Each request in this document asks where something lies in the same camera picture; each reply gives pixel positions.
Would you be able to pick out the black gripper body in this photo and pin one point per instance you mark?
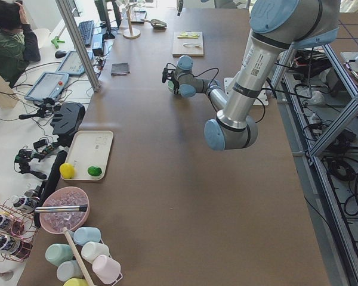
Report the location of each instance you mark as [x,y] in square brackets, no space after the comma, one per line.
[179,6]
[174,82]

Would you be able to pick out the white ceramic spoon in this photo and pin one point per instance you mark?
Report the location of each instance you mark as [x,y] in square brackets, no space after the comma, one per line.
[192,45]

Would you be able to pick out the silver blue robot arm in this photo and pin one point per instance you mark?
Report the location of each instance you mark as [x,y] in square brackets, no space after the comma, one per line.
[275,27]

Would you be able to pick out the pink bowl with ice cubes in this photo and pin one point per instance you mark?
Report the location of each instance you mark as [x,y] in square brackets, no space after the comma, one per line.
[66,208]

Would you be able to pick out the steel scoop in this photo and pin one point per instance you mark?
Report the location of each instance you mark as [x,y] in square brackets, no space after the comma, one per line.
[155,23]

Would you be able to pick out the bamboo cutting board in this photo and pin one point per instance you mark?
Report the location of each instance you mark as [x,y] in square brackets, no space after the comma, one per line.
[178,49]

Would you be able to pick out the yellow plastic knife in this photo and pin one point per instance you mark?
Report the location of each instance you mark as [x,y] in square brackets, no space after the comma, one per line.
[187,37]

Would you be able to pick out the wooden mug tree stand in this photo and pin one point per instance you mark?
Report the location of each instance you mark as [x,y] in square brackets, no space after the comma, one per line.
[130,32]

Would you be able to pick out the grey folded cloth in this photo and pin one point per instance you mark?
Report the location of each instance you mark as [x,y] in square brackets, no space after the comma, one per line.
[119,69]

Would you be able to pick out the black monitor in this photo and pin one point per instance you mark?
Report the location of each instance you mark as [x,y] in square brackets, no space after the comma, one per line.
[110,18]

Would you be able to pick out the black keyboard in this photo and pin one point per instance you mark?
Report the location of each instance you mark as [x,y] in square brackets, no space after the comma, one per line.
[86,30]

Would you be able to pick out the upper blue teach pendant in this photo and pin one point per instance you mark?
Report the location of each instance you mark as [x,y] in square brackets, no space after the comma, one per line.
[71,64]

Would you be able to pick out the blue teach pendant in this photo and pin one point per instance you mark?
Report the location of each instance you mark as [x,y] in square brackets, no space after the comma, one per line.
[49,85]
[71,64]

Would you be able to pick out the cream serving tray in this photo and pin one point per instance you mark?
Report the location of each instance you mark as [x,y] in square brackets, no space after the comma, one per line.
[89,148]

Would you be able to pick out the green lime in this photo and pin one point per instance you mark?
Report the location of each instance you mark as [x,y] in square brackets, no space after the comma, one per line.
[94,171]

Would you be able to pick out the lower blue teach pendant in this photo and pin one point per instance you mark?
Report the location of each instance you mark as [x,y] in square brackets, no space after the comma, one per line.
[49,85]

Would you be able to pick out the yellow lemon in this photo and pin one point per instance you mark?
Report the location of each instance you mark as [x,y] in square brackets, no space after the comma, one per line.
[67,171]

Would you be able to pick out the seated person green jacket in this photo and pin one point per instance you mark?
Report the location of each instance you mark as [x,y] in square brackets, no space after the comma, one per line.
[18,42]

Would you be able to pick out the pastel cup rack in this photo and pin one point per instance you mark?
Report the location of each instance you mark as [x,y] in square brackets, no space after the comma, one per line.
[87,246]

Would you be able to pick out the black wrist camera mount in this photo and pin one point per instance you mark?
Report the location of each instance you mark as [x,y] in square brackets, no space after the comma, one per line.
[168,72]

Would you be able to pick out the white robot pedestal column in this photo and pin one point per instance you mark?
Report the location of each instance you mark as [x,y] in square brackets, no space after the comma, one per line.
[261,98]

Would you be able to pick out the aluminium frame post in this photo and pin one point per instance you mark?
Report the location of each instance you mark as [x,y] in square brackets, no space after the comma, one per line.
[76,38]

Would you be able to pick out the copper wire bottle rack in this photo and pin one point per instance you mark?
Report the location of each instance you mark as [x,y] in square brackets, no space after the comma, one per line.
[17,229]

